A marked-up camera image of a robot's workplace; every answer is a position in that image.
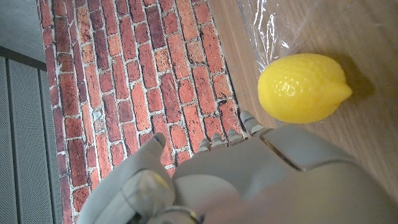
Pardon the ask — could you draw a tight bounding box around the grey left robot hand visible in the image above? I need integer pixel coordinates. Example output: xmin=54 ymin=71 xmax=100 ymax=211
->
xmin=76 ymin=110 xmax=398 ymax=224

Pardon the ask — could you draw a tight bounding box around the clear plastic wrap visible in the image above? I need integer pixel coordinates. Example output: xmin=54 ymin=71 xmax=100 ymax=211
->
xmin=236 ymin=0 xmax=324 ymax=74

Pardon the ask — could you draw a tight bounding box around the yellow lemon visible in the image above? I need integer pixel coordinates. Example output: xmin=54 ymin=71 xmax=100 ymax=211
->
xmin=257 ymin=52 xmax=354 ymax=124

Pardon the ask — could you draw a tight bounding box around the red brick print backdrop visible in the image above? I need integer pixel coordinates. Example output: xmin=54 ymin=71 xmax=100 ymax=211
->
xmin=35 ymin=0 xmax=249 ymax=224

